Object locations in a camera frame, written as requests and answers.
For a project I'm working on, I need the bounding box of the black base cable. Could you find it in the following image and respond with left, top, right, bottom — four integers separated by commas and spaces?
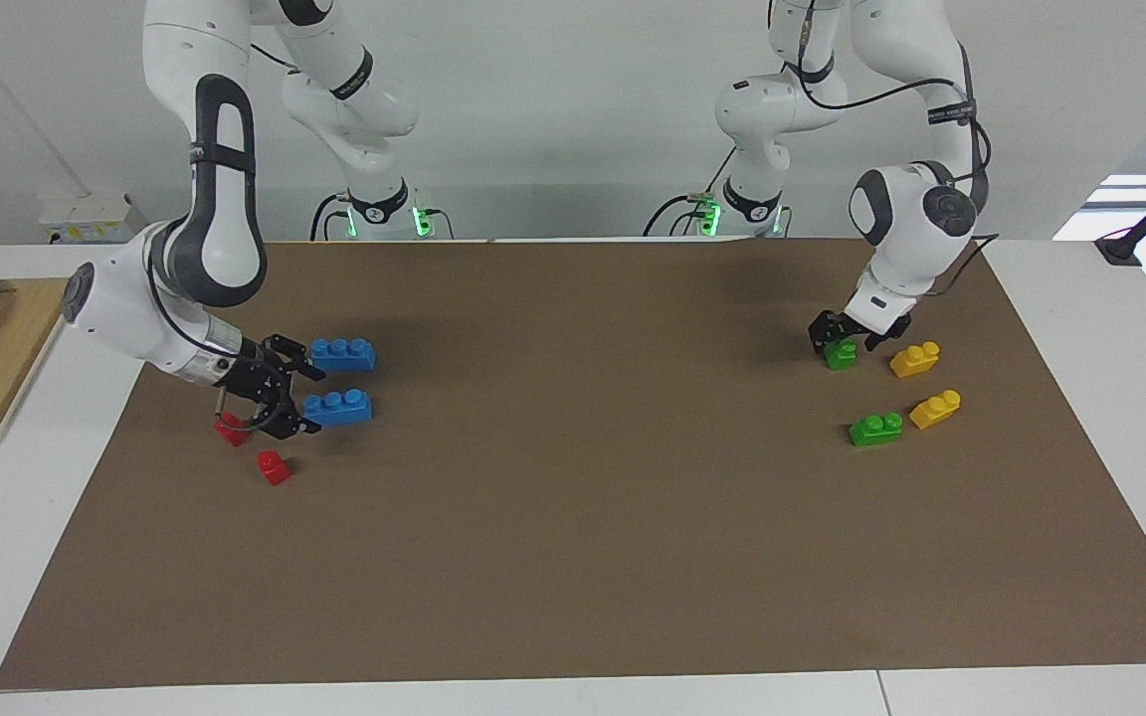
643, 149, 738, 238
310, 192, 350, 242

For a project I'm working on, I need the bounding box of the yellow two-stud toy block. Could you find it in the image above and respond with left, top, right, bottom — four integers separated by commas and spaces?
889, 341, 941, 379
909, 389, 962, 431

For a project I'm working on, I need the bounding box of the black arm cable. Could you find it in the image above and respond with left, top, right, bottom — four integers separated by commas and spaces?
792, 0, 1000, 299
145, 229, 284, 435

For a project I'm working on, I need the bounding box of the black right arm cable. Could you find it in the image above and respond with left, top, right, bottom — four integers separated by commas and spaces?
145, 229, 284, 435

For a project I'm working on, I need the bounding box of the black left base cable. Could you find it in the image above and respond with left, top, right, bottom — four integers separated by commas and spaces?
643, 149, 738, 238

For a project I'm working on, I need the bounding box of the white power strip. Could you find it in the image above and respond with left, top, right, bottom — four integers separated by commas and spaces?
39, 195, 149, 243

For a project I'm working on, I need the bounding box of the black right base cable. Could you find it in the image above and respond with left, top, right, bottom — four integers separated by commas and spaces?
310, 192, 350, 242

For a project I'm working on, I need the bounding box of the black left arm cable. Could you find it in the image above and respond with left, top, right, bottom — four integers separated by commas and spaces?
792, 0, 1000, 299

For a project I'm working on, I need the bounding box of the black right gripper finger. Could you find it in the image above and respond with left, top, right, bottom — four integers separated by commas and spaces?
255, 400, 323, 442
265, 334, 327, 382

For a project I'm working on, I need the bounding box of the brown paper mat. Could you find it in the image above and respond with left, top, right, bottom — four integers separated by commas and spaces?
0, 237, 1146, 690

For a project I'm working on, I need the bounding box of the blue three-stud toy block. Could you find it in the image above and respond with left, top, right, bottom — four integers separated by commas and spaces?
302, 389, 374, 429
310, 338, 377, 372

